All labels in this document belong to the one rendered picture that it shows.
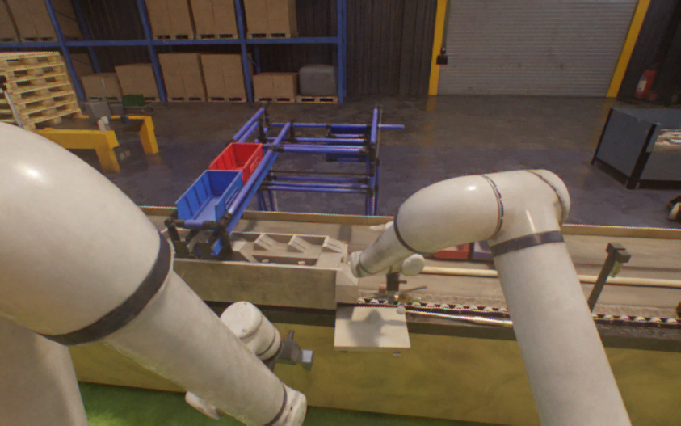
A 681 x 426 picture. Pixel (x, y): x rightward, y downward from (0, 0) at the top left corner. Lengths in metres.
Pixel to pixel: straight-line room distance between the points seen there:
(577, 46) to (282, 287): 11.88
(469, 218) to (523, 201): 0.10
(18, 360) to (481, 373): 1.71
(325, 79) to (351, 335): 9.16
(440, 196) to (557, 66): 12.02
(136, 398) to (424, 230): 2.22
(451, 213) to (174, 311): 0.42
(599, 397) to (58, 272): 0.65
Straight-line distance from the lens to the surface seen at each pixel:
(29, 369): 0.48
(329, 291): 1.51
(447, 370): 1.84
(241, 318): 0.78
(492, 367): 1.86
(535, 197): 0.66
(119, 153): 6.84
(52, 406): 0.52
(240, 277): 1.58
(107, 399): 2.65
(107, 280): 0.30
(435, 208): 0.59
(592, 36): 12.84
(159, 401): 2.50
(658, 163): 5.86
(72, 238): 0.29
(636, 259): 2.52
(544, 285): 0.63
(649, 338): 1.95
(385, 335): 1.48
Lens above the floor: 1.90
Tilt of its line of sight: 29 degrees down
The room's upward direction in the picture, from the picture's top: 1 degrees counter-clockwise
